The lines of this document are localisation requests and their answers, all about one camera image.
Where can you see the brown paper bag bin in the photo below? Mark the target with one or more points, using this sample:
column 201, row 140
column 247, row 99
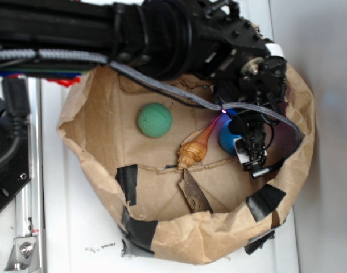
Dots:
column 136, row 178

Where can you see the black plug connector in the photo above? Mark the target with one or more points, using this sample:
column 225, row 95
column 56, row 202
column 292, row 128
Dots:
column 269, row 169

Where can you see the blue foam ball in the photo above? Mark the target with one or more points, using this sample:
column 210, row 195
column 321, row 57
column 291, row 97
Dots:
column 226, row 139

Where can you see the orange spiral seashell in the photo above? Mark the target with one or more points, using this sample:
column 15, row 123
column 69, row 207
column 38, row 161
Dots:
column 192, row 153

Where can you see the dark bark piece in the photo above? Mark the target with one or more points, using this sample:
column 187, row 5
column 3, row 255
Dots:
column 193, row 194

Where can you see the aluminium frame rail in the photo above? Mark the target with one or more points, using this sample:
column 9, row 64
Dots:
column 30, row 200

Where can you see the metal corner bracket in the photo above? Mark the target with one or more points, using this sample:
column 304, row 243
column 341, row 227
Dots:
column 24, row 256

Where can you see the green foam golf ball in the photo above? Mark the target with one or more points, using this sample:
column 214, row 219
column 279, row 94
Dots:
column 154, row 120

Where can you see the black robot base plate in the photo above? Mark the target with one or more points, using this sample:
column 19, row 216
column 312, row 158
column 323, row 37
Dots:
column 14, row 155

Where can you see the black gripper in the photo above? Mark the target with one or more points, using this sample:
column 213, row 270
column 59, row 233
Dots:
column 251, row 147

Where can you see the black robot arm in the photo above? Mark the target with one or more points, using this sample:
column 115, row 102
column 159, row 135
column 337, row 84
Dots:
column 156, row 39

